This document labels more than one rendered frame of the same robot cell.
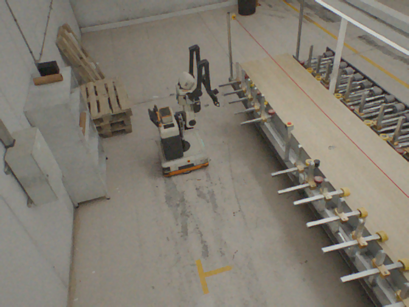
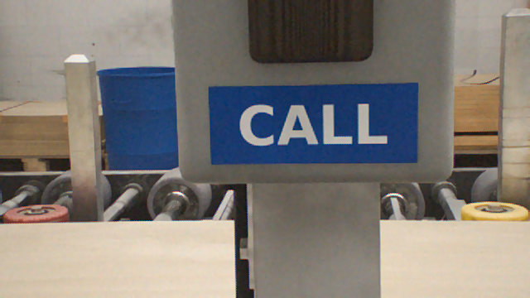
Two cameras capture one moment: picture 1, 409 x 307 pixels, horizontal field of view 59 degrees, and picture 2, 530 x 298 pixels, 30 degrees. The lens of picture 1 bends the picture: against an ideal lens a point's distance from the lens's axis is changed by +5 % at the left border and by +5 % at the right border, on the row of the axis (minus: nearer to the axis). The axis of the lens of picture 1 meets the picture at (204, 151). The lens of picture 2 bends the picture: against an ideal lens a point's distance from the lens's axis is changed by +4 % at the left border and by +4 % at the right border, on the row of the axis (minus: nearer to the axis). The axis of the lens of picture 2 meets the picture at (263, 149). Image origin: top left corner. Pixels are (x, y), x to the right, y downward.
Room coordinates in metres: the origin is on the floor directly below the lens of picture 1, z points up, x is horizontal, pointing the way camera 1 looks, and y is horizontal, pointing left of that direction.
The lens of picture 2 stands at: (2.81, -0.65, 1.20)
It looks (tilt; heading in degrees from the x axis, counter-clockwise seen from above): 10 degrees down; 284
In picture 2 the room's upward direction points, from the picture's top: 1 degrees counter-clockwise
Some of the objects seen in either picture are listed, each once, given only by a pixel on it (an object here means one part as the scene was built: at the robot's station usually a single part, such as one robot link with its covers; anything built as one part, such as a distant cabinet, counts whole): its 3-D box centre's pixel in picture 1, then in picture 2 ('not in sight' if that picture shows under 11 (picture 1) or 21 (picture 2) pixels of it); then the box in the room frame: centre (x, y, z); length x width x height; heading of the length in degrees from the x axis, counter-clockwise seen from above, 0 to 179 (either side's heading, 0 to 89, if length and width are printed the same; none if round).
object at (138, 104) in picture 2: not in sight; (147, 124); (4.95, -6.27, 0.36); 0.59 x 0.57 x 0.73; 99
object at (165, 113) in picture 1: (165, 114); not in sight; (3.86, 0.45, 0.87); 0.23 x 0.15 x 0.11; 9
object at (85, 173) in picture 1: (74, 139); not in sight; (3.71, 1.65, 0.78); 0.90 x 0.45 x 1.55; 9
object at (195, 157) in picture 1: (181, 152); not in sight; (3.88, 0.33, 0.16); 0.67 x 0.64 x 0.25; 99
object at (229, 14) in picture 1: (232, 47); not in sight; (4.89, -0.63, 1.20); 0.15 x 0.12 x 1.00; 9
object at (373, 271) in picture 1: (374, 271); not in sight; (1.32, -1.11, 0.95); 0.50 x 0.04 x 0.04; 99
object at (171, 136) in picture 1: (170, 131); not in sight; (3.86, 0.43, 0.59); 0.55 x 0.34 x 0.83; 9
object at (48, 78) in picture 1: (48, 79); not in sight; (3.81, 1.68, 1.59); 0.30 x 0.08 x 0.08; 99
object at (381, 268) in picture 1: (380, 267); not in sight; (1.35, -1.17, 0.95); 0.14 x 0.06 x 0.05; 9
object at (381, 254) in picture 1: (375, 270); not in sight; (1.37, -1.16, 0.88); 0.04 x 0.04 x 0.48; 9
